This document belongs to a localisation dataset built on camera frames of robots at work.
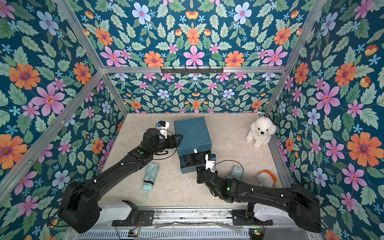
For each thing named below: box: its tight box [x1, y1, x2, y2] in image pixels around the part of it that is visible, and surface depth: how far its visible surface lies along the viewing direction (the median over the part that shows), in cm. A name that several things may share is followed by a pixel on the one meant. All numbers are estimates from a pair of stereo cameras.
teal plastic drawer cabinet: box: [174, 116, 212, 174], surface depth 82 cm
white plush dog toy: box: [245, 116, 277, 150], surface depth 92 cm
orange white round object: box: [256, 169, 277, 188], surface depth 84 cm
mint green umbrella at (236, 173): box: [225, 165, 244, 181], surface depth 86 cm
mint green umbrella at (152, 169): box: [141, 162, 159, 204], surface depth 84 cm
